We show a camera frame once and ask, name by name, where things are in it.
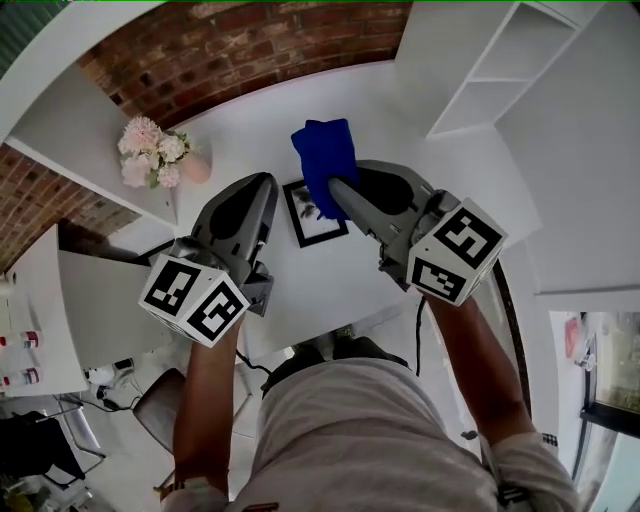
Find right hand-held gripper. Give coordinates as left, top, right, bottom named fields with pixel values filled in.
left=326, top=159, right=510, bottom=307

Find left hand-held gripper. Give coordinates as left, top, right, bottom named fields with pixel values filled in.
left=138, top=172, right=280, bottom=347

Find black picture frame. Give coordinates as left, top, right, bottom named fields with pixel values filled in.
left=281, top=178, right=351, bottom=250

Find blue cloth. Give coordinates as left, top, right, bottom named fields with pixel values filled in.
left=290, top=118, right=362, bottom=223

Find person's left forearm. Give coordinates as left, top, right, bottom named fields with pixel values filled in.
left=171, top=319, right=242, bottom=490

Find person's right forearm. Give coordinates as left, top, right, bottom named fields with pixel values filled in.
left=423, top=293, right=545, bottom=447

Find pink vase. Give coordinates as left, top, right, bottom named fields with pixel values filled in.
left=181, top=149, right=213, bottom=186

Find pale pink flower bouquet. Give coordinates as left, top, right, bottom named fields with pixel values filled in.
left=116, top=115, right=202, bottom=191

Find person's legs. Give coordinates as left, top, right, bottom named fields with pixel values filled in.
left=261, top=336, right=412, bottom=397

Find black floor strip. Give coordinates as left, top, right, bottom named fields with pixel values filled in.
left=491, top=258, right=532, bottom=417

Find white shelf cabinet unit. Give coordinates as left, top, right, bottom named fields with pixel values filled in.
left=0, top=0, right=601, bottom=227

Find grey brown chair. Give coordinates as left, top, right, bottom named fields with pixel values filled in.
left=132, top=367, right=190, bottom=457

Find small white table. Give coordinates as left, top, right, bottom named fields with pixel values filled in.
left=0, top=223, right=90, bottom=400

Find person's white shirt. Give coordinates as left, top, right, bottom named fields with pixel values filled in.
left=158, top=356, right=582, bottom=512

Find black framed window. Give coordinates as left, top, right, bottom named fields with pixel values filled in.
left=548, top=309, right=640, bottom=512

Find black garment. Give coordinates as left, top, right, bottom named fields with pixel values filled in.
left=0, top=410, right=87, bottom=490

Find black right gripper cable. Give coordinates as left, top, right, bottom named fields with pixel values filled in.
left=413, top=293, right=427, bottom=380

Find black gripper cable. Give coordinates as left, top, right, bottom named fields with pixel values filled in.
left=413, top=293, right=427, bottom=380
left=233, top=348, right=275, bottom=377

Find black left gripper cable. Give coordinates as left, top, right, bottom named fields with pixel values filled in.
left=233, top=348, right=275, bottom=377

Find floor cable bundle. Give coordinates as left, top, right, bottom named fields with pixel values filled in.
left=81, top=356, right=145, bottom=415

